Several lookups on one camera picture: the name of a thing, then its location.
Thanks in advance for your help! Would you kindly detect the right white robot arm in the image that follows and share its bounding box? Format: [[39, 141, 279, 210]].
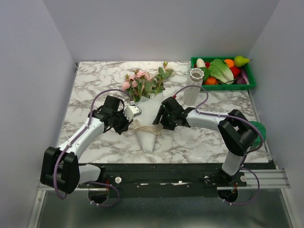
[[152, 96, 264, 186]]

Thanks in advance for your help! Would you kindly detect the white wrapping paper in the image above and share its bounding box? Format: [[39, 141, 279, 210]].
[[131, 93, 163, 152]]

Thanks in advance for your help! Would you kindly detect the cream ribbon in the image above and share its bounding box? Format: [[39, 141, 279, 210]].
[[131, 120, 162, 135]]

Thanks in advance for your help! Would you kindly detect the purple toy eggplant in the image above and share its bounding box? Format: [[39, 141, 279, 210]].
[[236, 71, 250, 85]]

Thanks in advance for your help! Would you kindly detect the pink flower bouquet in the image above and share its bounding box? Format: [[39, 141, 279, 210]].
[[122, 61, 174, 102]]

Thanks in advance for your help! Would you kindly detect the green plastic tray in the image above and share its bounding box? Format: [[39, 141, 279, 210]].
[[190, 56, 256, 91]]

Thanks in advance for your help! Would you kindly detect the green tape roll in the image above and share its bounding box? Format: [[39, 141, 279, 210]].
[[250, 121, 266, 149]]

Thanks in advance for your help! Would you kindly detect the white ribbed vase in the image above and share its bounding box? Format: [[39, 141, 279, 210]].
[[182, 68, 205, 106]]

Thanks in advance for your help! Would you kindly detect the orange toy pumpkin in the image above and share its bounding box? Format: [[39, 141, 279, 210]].
[[204, 77, 219, 85]]

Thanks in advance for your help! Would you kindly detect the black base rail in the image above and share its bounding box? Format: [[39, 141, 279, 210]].
[[76, 162, 277, 199]]

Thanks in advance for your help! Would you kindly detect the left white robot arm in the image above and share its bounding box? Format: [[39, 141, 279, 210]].
[[40, 95, 142, 194]]

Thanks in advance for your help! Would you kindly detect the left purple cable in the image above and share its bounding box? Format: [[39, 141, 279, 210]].
[[53, 89, 135, 207]]

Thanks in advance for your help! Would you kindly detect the white toy radish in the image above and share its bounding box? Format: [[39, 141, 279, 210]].
[[196, 58, 206, 68]]

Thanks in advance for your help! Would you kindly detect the green toy pear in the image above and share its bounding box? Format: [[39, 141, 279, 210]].
[[234, 56, 251, 67]]

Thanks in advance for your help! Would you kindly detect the green toy cabbage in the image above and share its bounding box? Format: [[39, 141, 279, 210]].
[[209, 59, 234, 85]]

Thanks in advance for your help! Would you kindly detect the red toy pepper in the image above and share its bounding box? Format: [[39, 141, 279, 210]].
[[230, 66, 241, 78]]

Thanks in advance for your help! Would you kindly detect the orange toy fruit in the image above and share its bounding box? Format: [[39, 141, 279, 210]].
[[224, 59, 235, 68]]

